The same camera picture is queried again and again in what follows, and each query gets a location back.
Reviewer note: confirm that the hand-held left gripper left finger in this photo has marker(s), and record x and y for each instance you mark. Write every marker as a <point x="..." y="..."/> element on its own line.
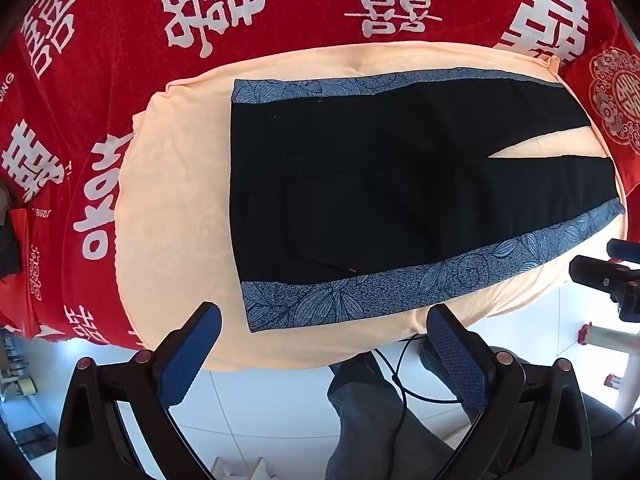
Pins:
<point x="190" y="360"/>

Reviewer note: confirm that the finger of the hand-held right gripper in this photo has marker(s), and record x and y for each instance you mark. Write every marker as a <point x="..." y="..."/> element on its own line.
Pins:
<point x="622" y="248"/>
<point x="595" y="270"/>

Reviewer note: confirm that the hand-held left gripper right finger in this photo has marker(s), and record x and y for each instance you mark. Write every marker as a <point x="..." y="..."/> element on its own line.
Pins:
<point x="457" y="360"/>

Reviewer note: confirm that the black pants with blue floral trim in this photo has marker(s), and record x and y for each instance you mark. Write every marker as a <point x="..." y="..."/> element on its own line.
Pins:
<point x="375" y="185"/>

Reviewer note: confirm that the white metal stand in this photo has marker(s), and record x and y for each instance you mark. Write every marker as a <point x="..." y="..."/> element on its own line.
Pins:
<point x="620" y="335"/>

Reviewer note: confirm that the red pillow with white ornament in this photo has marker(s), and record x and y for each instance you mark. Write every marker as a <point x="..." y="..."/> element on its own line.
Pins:
<point x="625" y="180"/>

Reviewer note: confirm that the person's leg in grey jeans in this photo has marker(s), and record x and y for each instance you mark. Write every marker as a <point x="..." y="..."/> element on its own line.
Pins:
<point x="370" y="425"/>

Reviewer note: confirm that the peach blanket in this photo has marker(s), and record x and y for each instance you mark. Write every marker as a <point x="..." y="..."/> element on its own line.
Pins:
<point x="175" y="185"/>

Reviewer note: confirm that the dark cloth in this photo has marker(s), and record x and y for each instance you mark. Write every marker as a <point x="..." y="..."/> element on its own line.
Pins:
<point x="7" y="240"/>

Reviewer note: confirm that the red printed blanket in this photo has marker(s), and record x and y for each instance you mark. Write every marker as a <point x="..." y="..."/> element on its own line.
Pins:
<point x="125" y="10"/>

